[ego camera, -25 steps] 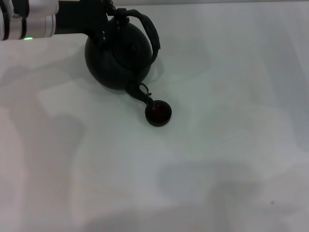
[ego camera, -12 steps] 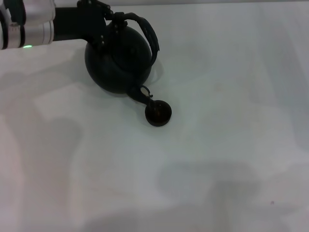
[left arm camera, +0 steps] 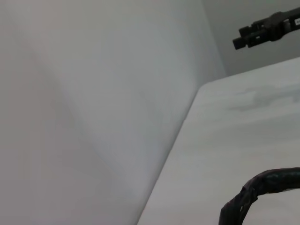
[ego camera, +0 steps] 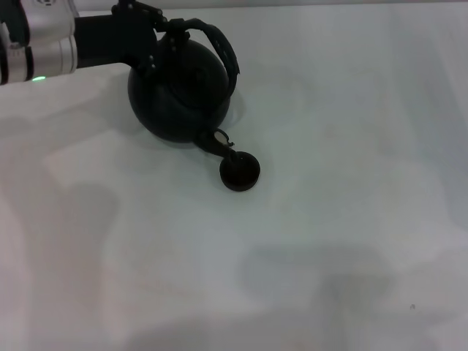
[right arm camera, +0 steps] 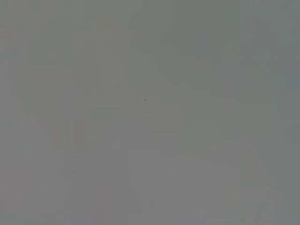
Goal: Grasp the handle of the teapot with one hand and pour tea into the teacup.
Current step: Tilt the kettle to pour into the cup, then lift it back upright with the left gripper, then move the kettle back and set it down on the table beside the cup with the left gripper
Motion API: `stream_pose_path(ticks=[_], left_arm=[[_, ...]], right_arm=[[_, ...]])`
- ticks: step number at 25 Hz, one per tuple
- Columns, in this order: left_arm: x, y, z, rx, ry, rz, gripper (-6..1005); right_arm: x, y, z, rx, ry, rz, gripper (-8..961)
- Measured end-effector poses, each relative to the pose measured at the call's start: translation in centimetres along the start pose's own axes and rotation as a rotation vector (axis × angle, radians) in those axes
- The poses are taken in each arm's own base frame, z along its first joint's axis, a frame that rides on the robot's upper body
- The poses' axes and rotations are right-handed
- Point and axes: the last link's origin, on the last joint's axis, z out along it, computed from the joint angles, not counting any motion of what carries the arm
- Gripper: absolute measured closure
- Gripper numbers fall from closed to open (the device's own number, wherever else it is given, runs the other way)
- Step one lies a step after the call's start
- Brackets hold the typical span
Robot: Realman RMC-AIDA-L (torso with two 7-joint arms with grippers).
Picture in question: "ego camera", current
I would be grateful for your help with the black cast iron teapot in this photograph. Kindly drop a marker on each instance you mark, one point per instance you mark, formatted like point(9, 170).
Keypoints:
point(179, 95)

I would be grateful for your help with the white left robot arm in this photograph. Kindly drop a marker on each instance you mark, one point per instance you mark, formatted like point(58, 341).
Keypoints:
point(36, 47)

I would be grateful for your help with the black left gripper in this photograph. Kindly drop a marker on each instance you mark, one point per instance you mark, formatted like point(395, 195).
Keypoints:
point(113, 40)

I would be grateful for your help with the small dark round teacup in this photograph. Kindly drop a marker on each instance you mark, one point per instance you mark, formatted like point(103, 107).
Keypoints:
point(241, 177)

